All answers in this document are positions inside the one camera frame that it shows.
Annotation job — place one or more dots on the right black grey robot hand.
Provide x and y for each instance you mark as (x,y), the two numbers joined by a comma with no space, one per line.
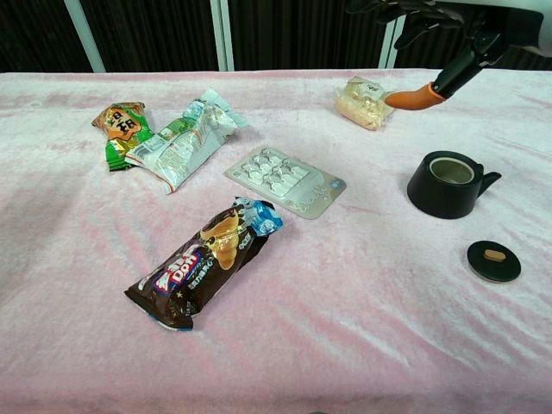
(459,64)

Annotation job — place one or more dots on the black lid with wooden knob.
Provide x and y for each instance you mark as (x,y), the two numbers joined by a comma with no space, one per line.
(504,267)

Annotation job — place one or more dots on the black teapot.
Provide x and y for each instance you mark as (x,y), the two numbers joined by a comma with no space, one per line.
(431,194)

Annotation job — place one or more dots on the clear bag of beige snack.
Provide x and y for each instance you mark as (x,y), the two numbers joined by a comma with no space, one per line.
(362,105)

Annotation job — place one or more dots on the clear blister pack of clips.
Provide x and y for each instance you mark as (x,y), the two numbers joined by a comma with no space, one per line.
(280,179)

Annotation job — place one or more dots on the pink plush tablecloth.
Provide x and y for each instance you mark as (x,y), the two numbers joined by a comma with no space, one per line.
(345,302)

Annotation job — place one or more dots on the white green snack bag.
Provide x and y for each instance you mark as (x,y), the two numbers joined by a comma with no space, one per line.
(185,142)

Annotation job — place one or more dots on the brown chocolate bread package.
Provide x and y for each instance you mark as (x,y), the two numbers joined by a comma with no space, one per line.
(207,267)

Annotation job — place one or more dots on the orange green snack bag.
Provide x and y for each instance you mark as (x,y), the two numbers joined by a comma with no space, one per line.
(123,125)

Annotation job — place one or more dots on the white partition post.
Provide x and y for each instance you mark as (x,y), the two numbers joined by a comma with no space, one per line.
(393,47)
(223,34)
(86,39)

